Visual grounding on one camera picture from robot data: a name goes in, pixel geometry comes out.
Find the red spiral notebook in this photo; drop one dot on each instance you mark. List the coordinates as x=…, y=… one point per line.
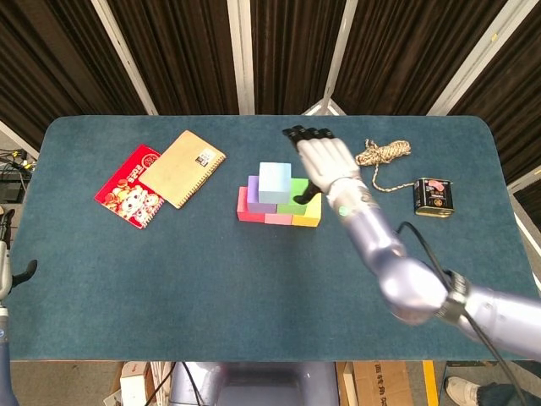
x=127, y=190

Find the red foam cube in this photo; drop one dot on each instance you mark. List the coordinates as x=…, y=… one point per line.
x=245, y=213

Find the white sneaker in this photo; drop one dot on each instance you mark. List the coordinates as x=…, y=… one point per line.
x=460, y=391

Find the black and gold tin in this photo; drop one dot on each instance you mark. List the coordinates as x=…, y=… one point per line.
x=434, y=198

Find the light blue foam cube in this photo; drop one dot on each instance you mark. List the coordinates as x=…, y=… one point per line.
x=274, y=182

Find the purple foam cube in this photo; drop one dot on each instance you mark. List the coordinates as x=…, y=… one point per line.
x=253, y=192

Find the black floor equipment box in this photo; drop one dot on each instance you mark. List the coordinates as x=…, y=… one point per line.
x=10, y=186

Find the tan kraft spiral notebook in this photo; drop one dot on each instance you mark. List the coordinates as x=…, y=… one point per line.
x=179, y=169

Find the printed cardboard box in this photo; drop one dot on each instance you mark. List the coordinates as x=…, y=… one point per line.
x=382, y=385

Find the dark brown curtain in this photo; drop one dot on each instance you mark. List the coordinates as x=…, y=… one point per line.
x=181, y=51

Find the white metal frame post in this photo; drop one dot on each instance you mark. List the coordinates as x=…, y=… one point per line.
x=528, y=226
x=17, y=139
x=477, y=59
x=336, y=59
x=127, y=59
x=242, y=59

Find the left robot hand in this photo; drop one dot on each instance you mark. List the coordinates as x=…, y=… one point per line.
x=4, y=262

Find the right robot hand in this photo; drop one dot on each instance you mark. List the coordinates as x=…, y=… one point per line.
x=327, y=162

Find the teal felt table mat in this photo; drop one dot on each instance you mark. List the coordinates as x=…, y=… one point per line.
x=169, y=317

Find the grey-blue robot torso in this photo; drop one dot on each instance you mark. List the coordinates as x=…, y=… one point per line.
x=262, y=387

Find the pink foam cube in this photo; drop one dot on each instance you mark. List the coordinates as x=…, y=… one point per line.
x=278, y=218

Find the green foam cube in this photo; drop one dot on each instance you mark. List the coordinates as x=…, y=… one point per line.
x=298, y=188

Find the small white box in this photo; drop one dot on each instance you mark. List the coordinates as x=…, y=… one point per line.
x=133, y=385

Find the dark jeans leg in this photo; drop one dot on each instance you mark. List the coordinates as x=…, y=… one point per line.
x=498, y=395

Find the yellow foam cube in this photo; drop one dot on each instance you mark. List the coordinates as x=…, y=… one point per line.
x=313, y=213

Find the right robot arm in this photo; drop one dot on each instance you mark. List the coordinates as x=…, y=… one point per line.
x=401, y=270

